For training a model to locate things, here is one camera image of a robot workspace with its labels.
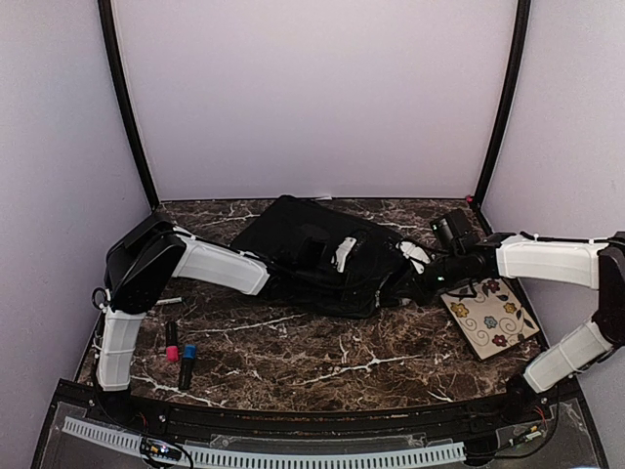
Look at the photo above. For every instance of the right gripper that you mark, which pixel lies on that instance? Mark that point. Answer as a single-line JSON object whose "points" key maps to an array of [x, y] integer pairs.
{"points": [[420, 293]]}

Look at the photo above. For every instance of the black backpack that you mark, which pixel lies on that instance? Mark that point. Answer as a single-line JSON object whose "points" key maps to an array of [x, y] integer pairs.
{"points": [[376, 274]]}

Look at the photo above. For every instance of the blue cap black marker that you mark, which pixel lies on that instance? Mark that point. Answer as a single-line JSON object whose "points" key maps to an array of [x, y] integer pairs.
{"points": [[186, 367]]}

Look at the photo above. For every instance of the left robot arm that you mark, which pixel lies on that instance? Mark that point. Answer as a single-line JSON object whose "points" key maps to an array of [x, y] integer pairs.
{"points": [[138, 268]]}

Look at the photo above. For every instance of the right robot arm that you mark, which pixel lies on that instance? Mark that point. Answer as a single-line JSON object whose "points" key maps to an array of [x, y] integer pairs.
{"points": [[594, 263]]}

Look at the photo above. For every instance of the floral ceramic tile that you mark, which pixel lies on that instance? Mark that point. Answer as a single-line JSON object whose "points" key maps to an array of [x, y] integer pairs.
{"points": [[490, 316]]}

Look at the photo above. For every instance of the green tip white pen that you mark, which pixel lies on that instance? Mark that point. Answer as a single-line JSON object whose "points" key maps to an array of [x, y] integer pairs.
{"points": [[169, 301]]}

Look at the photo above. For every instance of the pink cap black marker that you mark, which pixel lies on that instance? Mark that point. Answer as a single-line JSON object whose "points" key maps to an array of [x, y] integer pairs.
{"points": [[171, 341]]}

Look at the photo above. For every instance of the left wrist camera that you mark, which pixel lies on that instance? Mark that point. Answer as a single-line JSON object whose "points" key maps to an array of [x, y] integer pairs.
{"points": [[342, 253]]}

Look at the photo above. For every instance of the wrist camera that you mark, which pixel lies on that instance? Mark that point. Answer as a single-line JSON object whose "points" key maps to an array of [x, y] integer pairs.
{"points": [[415, 254], [342, 253]]}

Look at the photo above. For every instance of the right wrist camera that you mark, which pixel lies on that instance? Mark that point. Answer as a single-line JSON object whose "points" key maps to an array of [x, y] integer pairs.
{"points": [[415, 254]]}

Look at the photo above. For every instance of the white slotted cable duct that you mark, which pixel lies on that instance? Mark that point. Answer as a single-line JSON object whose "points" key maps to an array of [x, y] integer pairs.
{"points": [[235, 452]]}

